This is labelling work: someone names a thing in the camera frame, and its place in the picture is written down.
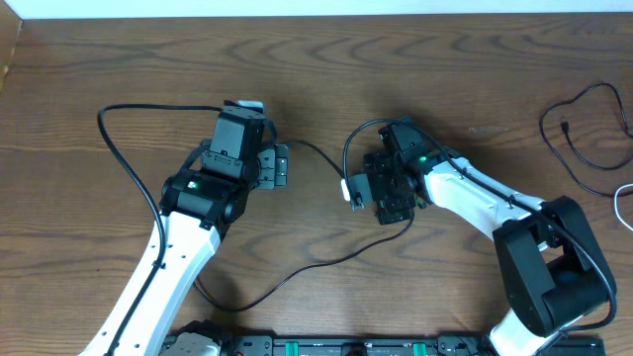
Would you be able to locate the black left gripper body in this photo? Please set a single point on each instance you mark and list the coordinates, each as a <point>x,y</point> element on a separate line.
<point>267,171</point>

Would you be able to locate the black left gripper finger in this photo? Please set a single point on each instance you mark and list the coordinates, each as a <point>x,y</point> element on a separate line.
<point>281,152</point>
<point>281,173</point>

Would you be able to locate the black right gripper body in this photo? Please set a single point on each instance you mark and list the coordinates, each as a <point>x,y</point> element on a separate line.
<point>390,210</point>

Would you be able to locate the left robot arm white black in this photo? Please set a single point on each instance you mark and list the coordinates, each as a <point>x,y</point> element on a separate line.
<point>197,206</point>

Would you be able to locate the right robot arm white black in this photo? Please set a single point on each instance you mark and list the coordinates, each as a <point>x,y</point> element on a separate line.
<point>555,276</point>

